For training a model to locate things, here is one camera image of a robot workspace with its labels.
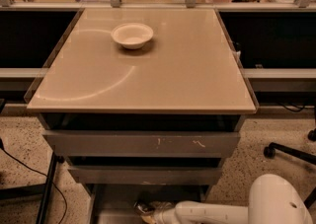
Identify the grey middle drawer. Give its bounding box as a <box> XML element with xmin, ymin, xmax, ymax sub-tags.
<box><xmin>69</xmin><ymin>157</ymin><xmax>221</xmax><ymax>186</ymax></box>

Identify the grey drawer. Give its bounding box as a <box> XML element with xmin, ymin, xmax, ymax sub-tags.
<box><xmin>40</xmin><ymin>115</ymin><xmax>245</xmax><ymax>158</ymax></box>
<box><xmin>86</xmin><ymin>185</ymin><xmax>208</xmax><ymax>224</ymax></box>
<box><xmin>69</xmin><ymin>157</ymin><xmax>221</xmax><ymax>186</ymax></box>

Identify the black metal stand frame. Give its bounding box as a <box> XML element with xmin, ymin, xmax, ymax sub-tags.
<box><xmin>0</xmin><ymin>153</ymin><xmax>61</xmax><ymax>224</ymax></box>

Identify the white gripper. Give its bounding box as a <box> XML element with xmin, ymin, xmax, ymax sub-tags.
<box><xmin>140</xmin><ymin>200</ymin><xmax>205</xmax><ymax>224</ymax></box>

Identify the grey top drawer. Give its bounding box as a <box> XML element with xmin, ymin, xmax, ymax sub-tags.
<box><xmin>40</xmin><ymin>115</ymin><xmax>245</xmax><ymax>158</ymax></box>

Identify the white paper bowl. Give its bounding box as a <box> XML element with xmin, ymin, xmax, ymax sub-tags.
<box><xmin>111</xmin><ymin>23</ymin><xmax>153</xmax><ymax>49</ymax></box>

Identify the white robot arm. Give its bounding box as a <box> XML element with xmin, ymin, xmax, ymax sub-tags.
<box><xmin>140</xmin><ymin>174</ymin><xmax>314</xmax><ymax>224</ymax></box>

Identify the black floor cable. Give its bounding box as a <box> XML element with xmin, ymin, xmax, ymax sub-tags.
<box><xmin>0</xmin><ymin>138</ymin><xmax>68</xmax><ymax>224</ymax></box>

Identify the grey bottom drawer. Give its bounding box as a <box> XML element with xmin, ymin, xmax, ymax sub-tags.
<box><xmin>86</xmin><ymin>185</ymin><xmax>208</xmax><ymax>224</ymax></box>

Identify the beige cabinet counter top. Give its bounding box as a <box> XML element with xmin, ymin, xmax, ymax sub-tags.
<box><xmin>28</xmin><ymin>8</ymin><xmax>256</xmax><ymax>114</ymax></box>

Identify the black office chair base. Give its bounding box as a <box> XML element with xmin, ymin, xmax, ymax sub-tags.
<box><xmin>264</xmin><ymin>142</ymin><xmax>316</xmax><ymax>208</ymax></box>

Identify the orange soda can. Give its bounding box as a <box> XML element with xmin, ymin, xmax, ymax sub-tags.
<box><xmin>133</xmin><ymin>200</ymin><xmax>163</xmax><ymax>215</ymax></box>

